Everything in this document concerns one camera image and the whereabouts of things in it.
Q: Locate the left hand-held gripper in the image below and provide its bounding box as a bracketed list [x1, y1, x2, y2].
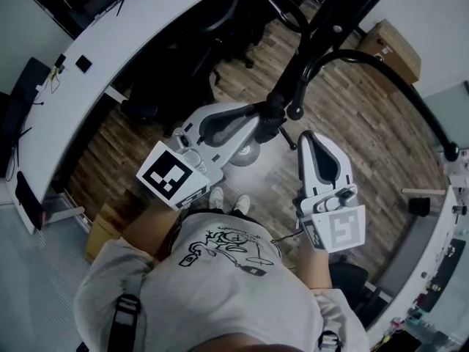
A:
[136, 103, 262, 211]

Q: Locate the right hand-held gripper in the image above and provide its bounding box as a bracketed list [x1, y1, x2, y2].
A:
[292, 131, 366, 254]

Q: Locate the black stand with curved legs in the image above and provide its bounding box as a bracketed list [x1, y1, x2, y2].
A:
[226, 0, 461, 168]

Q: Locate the person's left forearm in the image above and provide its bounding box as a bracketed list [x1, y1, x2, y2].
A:
[122, 196, 184, 265]

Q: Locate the person's right forearm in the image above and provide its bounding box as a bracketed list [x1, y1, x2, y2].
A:
[296, 238, 333, 291]

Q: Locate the white shoe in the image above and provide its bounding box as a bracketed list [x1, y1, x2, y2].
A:
[233, 194, 251, 215]
[208, 187, 224, 210]

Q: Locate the black office chair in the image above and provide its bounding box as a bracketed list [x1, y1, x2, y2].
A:
[122, 23, 221, 139]
[197, 0, 267, 69]

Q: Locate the small black box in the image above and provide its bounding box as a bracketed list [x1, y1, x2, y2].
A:
[407, 196, 432, 219]

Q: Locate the wooden dowel bar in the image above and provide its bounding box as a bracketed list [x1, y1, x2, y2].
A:
[401, 187, 450, 197]

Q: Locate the black chair seat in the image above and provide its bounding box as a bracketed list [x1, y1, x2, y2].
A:
[328, 261, 370, 309]

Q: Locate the white side desk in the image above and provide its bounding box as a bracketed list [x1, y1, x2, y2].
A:
[366, 185, 469, 352]

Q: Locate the frosted glass partition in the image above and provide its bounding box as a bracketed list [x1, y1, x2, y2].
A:
[417, 81, 469, 153]

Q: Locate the tall cardboard box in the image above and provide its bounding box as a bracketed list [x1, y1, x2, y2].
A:
[357, 18, 422, 84]

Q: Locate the long white curved desk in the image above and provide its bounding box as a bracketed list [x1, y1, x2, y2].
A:
[5, 0, 230, 234]

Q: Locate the black desk mat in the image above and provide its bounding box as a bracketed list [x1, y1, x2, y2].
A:
[421, 238, 466, 313]

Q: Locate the black square pad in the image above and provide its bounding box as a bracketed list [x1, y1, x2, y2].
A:
[75, 54, 92, 75]

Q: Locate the flat cardboard box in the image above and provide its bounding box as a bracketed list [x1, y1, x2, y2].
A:
[85, 202, 124, 263]

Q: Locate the white printed T-shirt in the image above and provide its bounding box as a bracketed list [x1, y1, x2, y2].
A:
[73, 210, 371, 352]

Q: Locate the black flat panel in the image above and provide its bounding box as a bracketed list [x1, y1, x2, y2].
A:
[16, 170, 47, 231]

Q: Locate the thin black cable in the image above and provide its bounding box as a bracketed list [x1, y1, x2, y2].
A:
[270, 231, 303, 243]

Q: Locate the black harness strap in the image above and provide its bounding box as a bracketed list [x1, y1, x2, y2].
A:
[317, 329, 344, 352]
[107, 293, 142, 352]

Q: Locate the thin yellow cable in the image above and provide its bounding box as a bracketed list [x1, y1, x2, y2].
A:
[47, 67, 62, 95]

